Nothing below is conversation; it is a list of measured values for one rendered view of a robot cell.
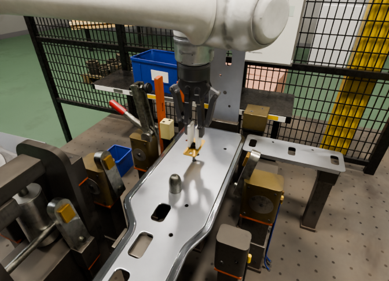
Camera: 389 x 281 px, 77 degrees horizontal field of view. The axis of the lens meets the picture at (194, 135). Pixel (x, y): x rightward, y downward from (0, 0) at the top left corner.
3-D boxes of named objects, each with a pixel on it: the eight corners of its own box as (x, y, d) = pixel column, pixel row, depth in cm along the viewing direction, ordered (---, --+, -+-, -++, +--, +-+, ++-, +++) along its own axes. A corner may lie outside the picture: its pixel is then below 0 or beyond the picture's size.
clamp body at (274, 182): (270, 279, 73) (296, 196, 55) (231, 265, 77) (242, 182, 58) (272, 259, 79) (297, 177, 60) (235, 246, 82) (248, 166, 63)
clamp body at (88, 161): (124, 263, 77) (99, 174, 57) (96, 252, 81) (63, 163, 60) (136, 246, 82) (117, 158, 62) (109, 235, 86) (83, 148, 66)
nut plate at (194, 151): (195, 157, 66) (195, 154, 65) (182, 154, 67) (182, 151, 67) (205, 141, 73) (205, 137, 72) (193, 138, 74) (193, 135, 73)
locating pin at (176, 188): (178, 199, 62) (178, 180, 58) (167, 196, 63) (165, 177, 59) (183, 191, 64) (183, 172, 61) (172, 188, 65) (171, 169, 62)
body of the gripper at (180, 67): (170, 63, 55) (172, 101, 60) (206, 67, 52) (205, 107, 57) (183, 55, 61) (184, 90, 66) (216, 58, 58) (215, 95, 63)
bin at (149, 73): (191, 99, 101) (191, 67, 94) (133, 85, 113) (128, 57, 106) (208, 85, 114) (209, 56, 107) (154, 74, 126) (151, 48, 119)
